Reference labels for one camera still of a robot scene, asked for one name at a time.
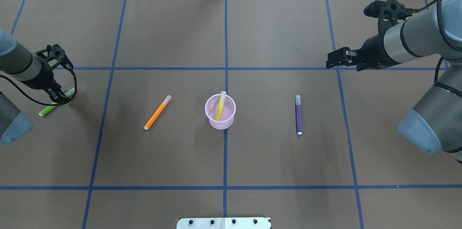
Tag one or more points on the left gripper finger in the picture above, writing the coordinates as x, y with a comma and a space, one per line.
64, 98
55, 95

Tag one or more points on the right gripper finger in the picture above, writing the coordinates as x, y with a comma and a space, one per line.
337, 62
344, 52

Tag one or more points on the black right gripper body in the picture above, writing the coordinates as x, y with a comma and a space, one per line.
373, 53

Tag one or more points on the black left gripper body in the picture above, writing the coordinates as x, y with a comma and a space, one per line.
42, 76

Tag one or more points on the green highlighter pen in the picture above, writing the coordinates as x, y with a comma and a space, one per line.
54, 105

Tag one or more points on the purple highlighter pen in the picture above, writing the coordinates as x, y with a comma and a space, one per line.
298, 114

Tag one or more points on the orange highlighter pen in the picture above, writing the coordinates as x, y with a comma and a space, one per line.
157, 113

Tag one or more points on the yellow highlighter pen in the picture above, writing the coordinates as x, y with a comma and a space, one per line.
220, 107

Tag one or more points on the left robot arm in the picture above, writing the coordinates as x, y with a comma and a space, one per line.
15, 61

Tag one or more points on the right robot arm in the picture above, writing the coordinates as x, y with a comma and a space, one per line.
406, 34

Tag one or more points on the pink mesh pen holder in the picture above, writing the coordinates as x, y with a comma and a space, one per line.
228, 114

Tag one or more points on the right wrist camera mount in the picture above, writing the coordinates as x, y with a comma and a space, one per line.
388, 13

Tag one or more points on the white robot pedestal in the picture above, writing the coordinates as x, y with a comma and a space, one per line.
225, 223

